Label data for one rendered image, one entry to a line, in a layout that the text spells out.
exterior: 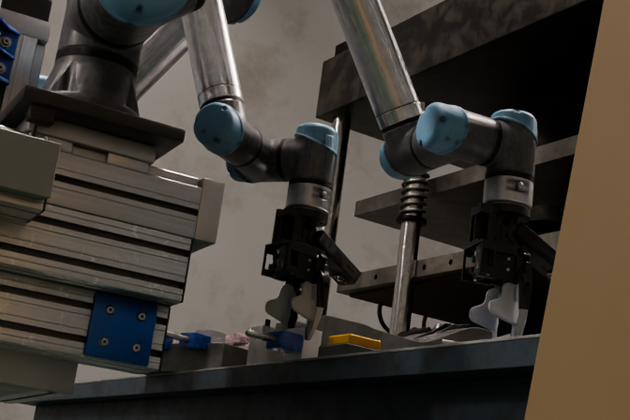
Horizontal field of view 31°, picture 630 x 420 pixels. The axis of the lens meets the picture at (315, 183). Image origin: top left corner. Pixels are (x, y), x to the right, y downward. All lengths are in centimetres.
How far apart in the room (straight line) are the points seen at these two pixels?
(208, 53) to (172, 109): 274
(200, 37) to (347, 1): 27
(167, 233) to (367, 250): 338
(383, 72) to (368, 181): 318
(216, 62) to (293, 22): 312
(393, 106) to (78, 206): 55
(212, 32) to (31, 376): 66
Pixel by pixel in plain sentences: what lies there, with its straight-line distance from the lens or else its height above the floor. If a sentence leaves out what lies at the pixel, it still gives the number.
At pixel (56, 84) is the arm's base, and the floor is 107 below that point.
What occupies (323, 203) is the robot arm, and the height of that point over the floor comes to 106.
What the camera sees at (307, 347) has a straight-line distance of 183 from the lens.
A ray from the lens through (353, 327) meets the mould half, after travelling 193.
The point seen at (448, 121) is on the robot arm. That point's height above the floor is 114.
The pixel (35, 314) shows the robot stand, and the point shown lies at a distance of 152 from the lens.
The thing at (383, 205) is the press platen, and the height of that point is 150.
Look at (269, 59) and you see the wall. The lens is 488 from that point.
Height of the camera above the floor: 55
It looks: 17 degrees up
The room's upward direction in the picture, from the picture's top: 8 degrees clockwise
